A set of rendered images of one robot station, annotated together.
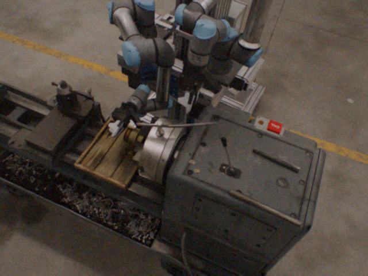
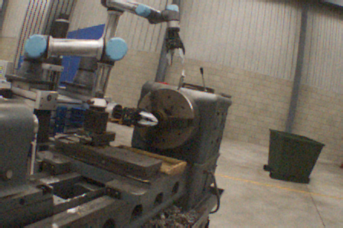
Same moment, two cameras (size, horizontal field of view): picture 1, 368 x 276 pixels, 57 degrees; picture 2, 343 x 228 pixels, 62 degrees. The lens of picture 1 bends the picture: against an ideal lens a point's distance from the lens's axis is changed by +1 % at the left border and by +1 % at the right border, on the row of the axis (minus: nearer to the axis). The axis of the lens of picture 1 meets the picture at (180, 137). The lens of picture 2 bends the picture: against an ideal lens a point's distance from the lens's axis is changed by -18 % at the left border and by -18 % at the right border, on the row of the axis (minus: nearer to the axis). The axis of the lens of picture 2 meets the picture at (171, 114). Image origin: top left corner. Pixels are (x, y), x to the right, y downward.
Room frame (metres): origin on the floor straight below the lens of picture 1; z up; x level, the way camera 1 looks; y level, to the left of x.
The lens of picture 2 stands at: (0.89, 1.89, 1.24)
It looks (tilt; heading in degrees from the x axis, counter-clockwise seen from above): 4 degrees down; 271
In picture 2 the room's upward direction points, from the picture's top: 11 degrees clockwise
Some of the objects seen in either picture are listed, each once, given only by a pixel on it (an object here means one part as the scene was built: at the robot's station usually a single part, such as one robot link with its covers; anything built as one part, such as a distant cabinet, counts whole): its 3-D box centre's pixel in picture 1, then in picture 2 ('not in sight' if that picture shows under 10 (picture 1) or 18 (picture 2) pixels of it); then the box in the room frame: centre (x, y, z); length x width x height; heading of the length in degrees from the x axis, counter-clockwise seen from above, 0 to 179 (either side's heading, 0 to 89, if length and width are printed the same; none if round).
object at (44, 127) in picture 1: (63, 119); (102, 154); (1.13, 0.65, 0.95); 0.43 x 0.17 x 0.05; 163
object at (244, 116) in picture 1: (238, 117); not in sight; (1.06, -0.26, 1.24); 0.09 x 0.08 x 0.03; 73
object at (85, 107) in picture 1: (73, 108); (95, 137); (1.18, 0.60, 0.99); 0.20 x 0.10 x 0.05; 73
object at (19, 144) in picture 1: (56, 124); (98, 169); (1.13, 0.70, 0.90); 0.47 x 0.30 x 0.06; 163
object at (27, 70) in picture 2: (144, 26); (31, 68); (1.69, 0.30, 1.21); 0.15 x 0.15 x 0.10
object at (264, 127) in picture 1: (267, 129); not in sight; (1.02, -0.39, 1.23); 0.13 x 0.08 x 0.05; 73
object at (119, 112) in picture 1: (124, 114); (126, 114); (1.12, 0.30, 1.08); 0.12 x 0.09 x 0.08; 161
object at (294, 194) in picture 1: (241, 180); (184, 119); (0.83, -0.31, 1.06); 0.59 x 0.48 x 0.39; 73
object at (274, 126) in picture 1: (274, 127); not in sight; (1.01, -0.42, 1.26); 0.06 x 0.06 x 0.02; 73
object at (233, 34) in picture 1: (225, 42); (89, 58); (1.50, -0.16, 1.33); 0.13 x 0.12 x 0.14; 59
